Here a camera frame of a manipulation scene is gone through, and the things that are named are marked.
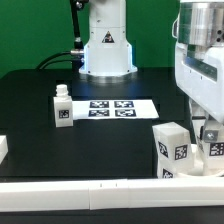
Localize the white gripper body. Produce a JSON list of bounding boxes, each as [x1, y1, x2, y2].
[[175, 43, 224, 123]]

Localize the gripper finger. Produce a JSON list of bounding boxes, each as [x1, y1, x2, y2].
[[203, 116, 222, 143], [189, 99, 208, 120]]

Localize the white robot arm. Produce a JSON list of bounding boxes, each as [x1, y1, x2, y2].
[[80, 0, 224, 143]]

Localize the white marker sheet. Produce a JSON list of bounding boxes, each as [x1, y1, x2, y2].
[[72, 100, 159, 120]]

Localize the white left barrier block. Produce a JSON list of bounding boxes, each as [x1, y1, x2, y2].
[[0, 135, 8, 164]]

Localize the white front barrier rail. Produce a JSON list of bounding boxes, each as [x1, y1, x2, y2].
[[0, 177, 224, 212]]

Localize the black cables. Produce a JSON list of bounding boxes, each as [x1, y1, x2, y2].
[[35, 49, 84, 70]]

